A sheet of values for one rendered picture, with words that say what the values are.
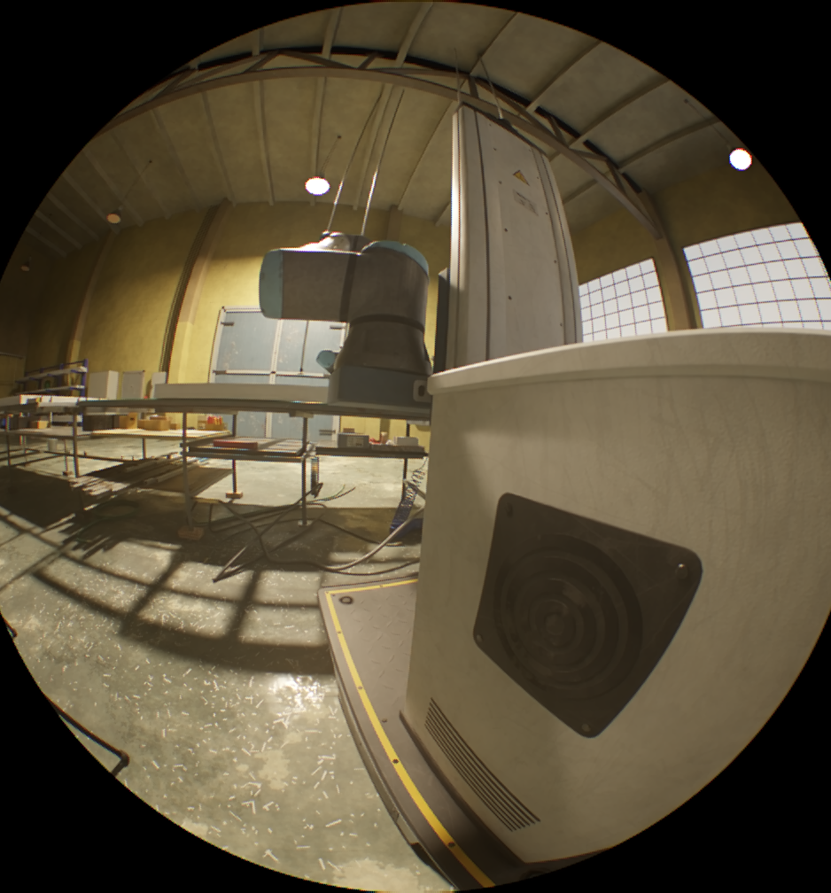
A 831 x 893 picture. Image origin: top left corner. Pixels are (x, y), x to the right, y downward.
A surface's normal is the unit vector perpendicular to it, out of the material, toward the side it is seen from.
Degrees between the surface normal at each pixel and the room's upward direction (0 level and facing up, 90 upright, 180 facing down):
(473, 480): 90
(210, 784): 0
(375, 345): 70
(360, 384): 90
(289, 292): 128
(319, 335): 90
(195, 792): 0
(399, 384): 90
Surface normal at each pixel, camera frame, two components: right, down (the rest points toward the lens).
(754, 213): -0.95, -0.04
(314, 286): 0.20, 0.56
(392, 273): 0.26, 0.09
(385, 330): 0.09, -0.26
